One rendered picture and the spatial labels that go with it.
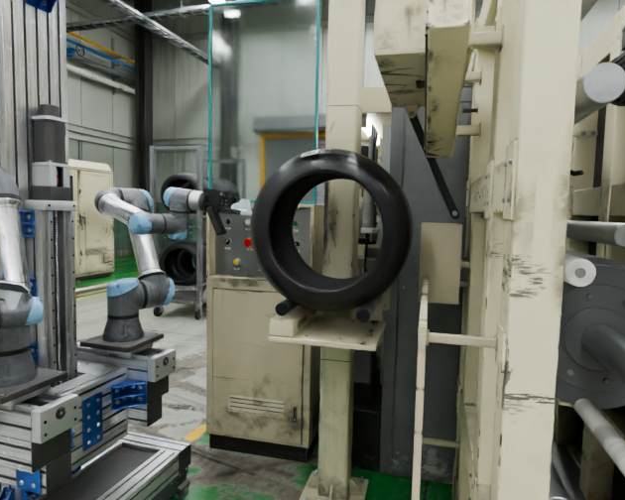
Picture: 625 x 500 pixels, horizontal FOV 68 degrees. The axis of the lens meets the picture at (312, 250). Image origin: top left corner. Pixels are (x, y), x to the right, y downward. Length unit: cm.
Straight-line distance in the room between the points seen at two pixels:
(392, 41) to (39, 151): 119
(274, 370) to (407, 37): 163
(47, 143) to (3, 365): 72
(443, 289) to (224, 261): 112
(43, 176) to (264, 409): 144
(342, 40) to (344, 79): 15
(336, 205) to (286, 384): 94
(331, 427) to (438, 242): 89
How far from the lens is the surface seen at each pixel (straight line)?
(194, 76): 1310
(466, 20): 121
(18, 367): 162
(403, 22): 133
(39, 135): 183
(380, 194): 150
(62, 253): 185
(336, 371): 200
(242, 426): 252
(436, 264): 179
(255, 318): 232
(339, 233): 189
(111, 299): 195
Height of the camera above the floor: 123
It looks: 5 degrees down
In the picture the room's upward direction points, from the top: 1 degrees clockwise
